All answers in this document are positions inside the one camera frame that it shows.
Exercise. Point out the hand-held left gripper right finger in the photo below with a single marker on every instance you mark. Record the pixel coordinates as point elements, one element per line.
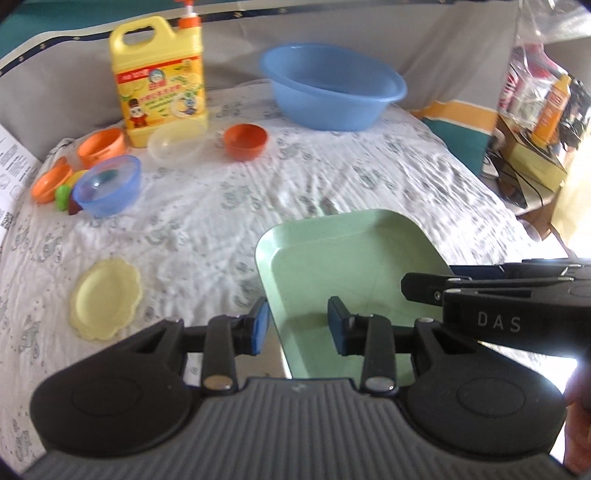
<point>336,330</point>

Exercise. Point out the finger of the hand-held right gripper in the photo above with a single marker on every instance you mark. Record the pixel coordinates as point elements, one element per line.
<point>508,269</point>
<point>429,286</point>

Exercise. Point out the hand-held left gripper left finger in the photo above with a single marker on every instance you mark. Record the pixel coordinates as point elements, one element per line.
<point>261,325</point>

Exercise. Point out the green square tray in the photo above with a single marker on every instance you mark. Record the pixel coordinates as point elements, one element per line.
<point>351,258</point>

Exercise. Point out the orange bowl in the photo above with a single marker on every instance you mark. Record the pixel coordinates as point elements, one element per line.
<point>244,148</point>

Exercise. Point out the person's right hand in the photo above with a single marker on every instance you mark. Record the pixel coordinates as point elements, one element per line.
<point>579,415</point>

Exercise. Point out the white printed blanket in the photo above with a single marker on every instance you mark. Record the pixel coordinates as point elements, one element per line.
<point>207,230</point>

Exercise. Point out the yellow cardboard box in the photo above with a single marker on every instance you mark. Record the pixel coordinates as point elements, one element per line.
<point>531,160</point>

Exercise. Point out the teal yellow striped pillow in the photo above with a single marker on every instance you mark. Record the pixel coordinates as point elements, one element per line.
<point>461,134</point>

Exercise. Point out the yellow scalloped plate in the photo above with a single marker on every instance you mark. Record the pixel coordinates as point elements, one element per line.
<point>106,300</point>

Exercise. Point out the orange bottle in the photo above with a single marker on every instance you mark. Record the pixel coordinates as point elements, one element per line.
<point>551,110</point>

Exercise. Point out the clear plastic bag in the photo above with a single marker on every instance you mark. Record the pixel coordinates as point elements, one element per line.
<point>526,92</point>

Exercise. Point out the blue transparent bowl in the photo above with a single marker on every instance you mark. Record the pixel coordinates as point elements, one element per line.
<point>115,199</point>

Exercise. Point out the clear plastic bowl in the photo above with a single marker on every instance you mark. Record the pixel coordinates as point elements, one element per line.
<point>178,148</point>

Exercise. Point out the blue plastic basin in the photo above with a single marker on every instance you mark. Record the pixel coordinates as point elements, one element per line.
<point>323,106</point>

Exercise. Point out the dark red toy piece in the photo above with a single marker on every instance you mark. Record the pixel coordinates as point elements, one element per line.
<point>74,208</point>

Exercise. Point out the yellow toy piece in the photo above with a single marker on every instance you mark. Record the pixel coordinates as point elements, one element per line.
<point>76,177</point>

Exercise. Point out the bright green toy piece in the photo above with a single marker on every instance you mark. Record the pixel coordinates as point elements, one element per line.
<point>61,197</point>

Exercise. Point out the orange cup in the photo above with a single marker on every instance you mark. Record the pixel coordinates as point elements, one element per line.
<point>99,148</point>

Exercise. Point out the small orange plate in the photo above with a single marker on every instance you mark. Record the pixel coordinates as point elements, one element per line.
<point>48,185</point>

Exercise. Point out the yellow detergent pump bottle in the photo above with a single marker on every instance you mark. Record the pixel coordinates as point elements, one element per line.
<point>157,92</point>

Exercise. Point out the printed instruction sheet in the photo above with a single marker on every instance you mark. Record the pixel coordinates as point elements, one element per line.
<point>14,161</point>

